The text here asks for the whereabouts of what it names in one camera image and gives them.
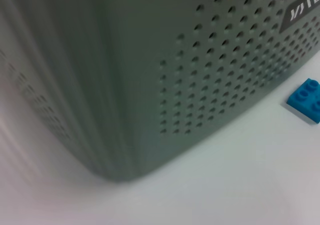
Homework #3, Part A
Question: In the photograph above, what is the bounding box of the blue square toy brick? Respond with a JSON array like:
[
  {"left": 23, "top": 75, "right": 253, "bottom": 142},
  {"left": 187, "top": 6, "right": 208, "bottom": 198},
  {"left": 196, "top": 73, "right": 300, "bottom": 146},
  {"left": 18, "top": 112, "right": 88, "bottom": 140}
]
[{"left": 286, "top": 77, "right": 320, "bottom": 124}]

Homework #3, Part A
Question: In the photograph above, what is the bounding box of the grey perforated plastic storage bin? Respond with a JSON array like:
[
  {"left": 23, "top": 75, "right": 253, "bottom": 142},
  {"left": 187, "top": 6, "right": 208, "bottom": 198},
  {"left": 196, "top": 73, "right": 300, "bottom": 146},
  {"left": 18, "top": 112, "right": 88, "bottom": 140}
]
[{"left": 0, "top": 0, "right": 320, "bottom": 184}]

